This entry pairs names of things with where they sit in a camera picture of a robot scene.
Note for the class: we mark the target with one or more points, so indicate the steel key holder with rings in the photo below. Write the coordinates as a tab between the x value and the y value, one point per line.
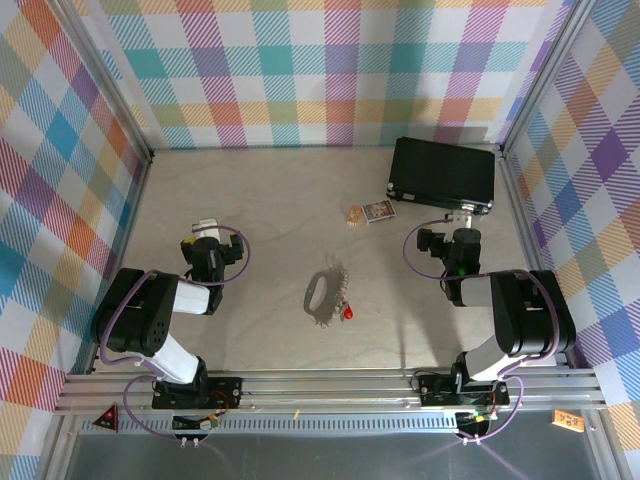
331	292

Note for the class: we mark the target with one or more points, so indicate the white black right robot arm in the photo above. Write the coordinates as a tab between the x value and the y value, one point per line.
530	315

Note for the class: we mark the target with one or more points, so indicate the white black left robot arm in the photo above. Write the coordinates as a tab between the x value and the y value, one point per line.
135	315

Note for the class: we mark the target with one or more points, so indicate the colourful playing card box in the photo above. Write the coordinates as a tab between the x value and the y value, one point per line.
379	211

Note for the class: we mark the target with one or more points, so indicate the black hard case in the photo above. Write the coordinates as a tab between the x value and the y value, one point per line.
440	172

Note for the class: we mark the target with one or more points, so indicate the small orange cardboard box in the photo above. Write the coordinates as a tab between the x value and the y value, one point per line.
355	216

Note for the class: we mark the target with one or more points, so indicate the red triangle sign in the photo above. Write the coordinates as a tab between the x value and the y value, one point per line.
108	419

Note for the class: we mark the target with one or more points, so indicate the orange paper tag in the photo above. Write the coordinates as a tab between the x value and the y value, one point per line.
567	421

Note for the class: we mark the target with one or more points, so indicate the perforated metal strip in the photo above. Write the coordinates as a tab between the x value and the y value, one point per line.
325	425

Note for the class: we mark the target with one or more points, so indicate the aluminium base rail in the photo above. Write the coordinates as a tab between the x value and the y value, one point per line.
325	390

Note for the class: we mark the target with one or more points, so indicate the aluminium frame post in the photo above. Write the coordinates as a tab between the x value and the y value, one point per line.
542	75
107	75

